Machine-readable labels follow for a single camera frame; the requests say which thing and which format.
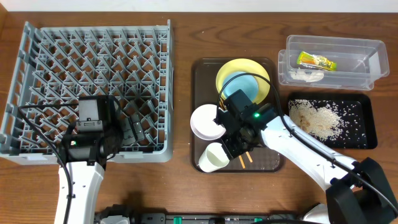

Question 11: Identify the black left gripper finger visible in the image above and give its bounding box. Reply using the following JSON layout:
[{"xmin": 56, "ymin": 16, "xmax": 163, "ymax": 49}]
[
  {"xmin": 121, "ymin": 118, "xmax": 134, "ymax": 146},
  {"xmin": 130, "ymin": 114, "xmax": 145, "ymax": 142}
]

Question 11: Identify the light blue bowl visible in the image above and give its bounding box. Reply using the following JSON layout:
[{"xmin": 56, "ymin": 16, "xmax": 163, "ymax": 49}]
[{"xmin": 222, "ymin": 75, "xmax": 259, "ymax": 102}]

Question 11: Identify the white cup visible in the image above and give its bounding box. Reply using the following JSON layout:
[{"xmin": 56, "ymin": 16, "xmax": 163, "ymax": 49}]
[{"xmin": 198, "ymin": 142, "xmax": 229, "ymax": 172}]

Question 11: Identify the clear plastic wrap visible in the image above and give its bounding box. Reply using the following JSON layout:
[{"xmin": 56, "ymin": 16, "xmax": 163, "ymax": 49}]
[{"xmin": 289, "ymin": 69, "xmax": 324, "ymax": 83}]

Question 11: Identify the green yellow snack wrapper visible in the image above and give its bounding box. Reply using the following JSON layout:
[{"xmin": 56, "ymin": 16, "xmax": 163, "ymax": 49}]
[{"xmin": 296, "ymin": 51, "xmax": 337, "ymax": 71}]

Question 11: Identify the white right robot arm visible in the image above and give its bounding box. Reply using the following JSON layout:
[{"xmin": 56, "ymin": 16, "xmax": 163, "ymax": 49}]
[{"xmin": 190, "ymin": 90, "xmax": 397, "ymax": 223}]

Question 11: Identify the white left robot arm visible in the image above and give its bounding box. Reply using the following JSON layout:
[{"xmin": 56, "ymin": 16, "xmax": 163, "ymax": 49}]
[{"xmin": 54, "ymin": 95, "xmax": 124, "ymax": 223}]

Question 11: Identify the grey dishwasher rack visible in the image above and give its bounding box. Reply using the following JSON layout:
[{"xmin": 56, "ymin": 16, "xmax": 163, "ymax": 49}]
[{"xmin": 1, "ymin": 23, "xmax": 174, "ymax": 165}]

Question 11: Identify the spilled rice waste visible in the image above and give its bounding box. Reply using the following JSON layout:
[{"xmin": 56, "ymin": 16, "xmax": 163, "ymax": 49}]
[{"xmin": 288, "ymin": 100, "xmax": 367, "ymax": 148}]

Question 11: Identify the black food waste tray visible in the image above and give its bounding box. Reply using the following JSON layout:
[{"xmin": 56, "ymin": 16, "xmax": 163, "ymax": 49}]
[{"xmin": 287, "ymin": 92, "xmax": 377, "ymax": 149}]

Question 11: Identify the wooden chopstick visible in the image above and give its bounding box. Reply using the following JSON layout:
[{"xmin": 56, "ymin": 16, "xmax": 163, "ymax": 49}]
[
  {"xmin": 219, "ymin": 98, "xmax": 253, "ymax": 163},
  {"xmin": 238, "ymin": 156, "xmax": 246, "ymax": 169}
]

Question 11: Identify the white bowl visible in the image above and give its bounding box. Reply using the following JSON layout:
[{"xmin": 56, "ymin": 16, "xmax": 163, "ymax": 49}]
[{"xmin": 190, "ymin": 104, "xmax": 226, "ymax": 141}]

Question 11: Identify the yellow plate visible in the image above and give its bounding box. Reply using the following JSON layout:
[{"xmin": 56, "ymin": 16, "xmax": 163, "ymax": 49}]
[{"xmin": 216, "ymin": 58, "xmax": 271, "ymax": 104}]

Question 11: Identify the dark brown serving tray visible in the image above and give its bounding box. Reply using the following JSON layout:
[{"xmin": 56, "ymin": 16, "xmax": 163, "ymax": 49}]
[{"xmin": 190, "ymin": 57, "xmax": 285, "ymax": 173}]

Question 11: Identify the clear plastic bin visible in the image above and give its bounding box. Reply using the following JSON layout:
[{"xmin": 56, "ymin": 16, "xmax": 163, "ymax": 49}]
[{"xmin": 278, "ymin": 35, "xmax": 390, "ymax": 90}]

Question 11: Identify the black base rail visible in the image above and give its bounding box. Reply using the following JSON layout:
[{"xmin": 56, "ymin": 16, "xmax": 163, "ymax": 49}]
[{"xmin": 93, "ymin": 205, "xmax": 303, "ymax": 224}]

